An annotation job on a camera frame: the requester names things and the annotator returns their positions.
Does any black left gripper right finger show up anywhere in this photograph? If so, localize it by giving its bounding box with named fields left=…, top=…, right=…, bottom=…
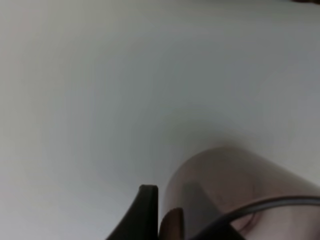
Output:
left=182, top=182, right=240, bottom=240

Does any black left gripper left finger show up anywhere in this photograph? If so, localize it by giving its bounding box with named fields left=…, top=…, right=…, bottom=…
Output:
left=106, top=185, right=159, bottom=240

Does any translucent pink plastic cup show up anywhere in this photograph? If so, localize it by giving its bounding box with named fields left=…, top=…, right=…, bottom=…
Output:
left=159, top=146, right=320, bottom=240

